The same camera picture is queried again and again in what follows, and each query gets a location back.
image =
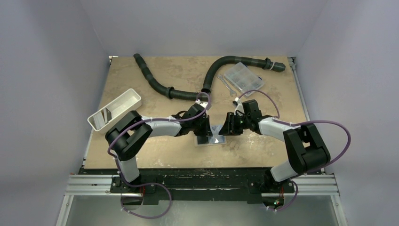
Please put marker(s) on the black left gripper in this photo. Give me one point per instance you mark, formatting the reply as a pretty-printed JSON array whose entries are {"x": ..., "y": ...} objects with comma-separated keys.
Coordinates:
[{"x": 206, "y": 132}]

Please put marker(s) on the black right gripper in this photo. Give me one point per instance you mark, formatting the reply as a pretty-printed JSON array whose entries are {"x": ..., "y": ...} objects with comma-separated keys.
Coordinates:
[{"x": 230, "y": 124}]

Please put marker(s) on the beige card holder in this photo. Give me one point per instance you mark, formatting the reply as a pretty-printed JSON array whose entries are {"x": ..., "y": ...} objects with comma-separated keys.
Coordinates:
[{"x": 215, "y": 139}]

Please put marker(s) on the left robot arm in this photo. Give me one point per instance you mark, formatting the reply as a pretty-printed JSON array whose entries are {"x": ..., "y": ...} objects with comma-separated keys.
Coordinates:
[{"x": 129, "y": 134}]

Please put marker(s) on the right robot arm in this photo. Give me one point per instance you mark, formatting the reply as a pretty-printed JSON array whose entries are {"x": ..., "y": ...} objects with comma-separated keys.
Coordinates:
[{"x": 305, "y": 147}]

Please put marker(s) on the silver cards in tray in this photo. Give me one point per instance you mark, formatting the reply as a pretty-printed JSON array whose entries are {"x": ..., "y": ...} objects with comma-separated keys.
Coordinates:
[{"x": 101, "y": 118}]

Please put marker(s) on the silver open-end wrench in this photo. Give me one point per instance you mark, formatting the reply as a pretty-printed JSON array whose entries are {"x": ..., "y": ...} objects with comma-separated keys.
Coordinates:
[{"x": 231, "y": 91}]

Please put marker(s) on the clear plastic compartment box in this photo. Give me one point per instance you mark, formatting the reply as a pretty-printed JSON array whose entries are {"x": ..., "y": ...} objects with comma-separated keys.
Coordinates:
[{"x": 242, "y": 78}]

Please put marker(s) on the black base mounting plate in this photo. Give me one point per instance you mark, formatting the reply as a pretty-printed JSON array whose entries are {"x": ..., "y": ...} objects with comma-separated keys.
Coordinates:
[{"x": 198, "y": 184}]

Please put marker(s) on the white plastic tray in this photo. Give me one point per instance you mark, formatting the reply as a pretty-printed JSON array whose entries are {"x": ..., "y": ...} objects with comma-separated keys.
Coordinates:
[{"x": 119, "y": 107}]

